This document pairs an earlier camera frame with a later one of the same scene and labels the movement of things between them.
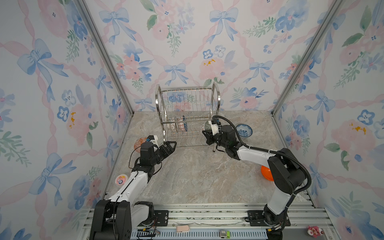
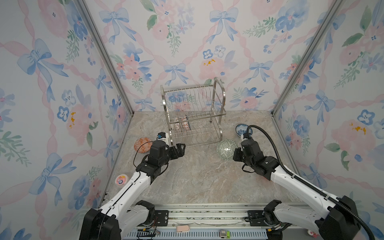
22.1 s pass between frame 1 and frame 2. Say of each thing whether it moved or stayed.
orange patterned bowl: stayed
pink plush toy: stayed
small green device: stayed
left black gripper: moved
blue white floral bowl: stayed
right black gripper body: moved
